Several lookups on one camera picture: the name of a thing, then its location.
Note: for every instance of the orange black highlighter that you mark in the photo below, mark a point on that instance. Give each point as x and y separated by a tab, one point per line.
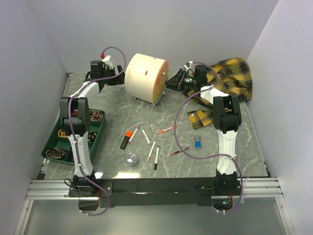
126	140

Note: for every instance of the dark red pen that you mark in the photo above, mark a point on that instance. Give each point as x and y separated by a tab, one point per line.
179	151

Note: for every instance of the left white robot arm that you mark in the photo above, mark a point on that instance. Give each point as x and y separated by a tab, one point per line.
75	116

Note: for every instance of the orange red pen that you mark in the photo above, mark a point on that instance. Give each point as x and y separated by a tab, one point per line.
167	129

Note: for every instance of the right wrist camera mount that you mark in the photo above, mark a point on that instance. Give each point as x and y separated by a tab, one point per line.
188	66

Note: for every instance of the round drawer organizer box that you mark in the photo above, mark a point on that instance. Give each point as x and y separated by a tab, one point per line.
145	78

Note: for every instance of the black base beam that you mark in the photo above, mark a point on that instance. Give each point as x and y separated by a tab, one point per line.
110	193

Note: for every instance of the green compartment tray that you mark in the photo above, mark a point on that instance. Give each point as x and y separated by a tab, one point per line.
58	147

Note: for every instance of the blue glue stick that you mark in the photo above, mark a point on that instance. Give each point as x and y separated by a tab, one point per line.
197	139

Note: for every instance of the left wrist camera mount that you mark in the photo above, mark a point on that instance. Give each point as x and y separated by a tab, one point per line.
107	61

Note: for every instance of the pink cap marker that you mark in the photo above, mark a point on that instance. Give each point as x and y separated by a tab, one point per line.
150	152

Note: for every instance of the yellow rubber bands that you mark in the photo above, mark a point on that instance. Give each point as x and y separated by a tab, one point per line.
61	133

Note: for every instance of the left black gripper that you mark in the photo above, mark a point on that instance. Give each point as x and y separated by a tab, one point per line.
118	80

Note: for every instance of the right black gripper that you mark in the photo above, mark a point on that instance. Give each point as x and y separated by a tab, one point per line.
171	83

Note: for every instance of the black cap marker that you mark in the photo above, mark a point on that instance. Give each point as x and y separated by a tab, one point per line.
157	157

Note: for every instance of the green cap marker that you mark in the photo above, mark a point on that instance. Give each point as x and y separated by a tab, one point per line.
145	135

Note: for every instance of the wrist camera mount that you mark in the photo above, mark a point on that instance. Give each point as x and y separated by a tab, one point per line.
188	66
107	61

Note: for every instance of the clear tape roll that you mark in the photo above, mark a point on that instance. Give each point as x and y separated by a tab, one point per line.
131	160

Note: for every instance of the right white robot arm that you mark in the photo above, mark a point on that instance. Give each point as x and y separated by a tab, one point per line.
226	112

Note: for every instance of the yellow plaid cloth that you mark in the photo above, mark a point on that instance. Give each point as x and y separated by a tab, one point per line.
236	79

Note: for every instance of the purple cap marker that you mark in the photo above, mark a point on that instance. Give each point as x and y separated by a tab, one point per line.
134	133

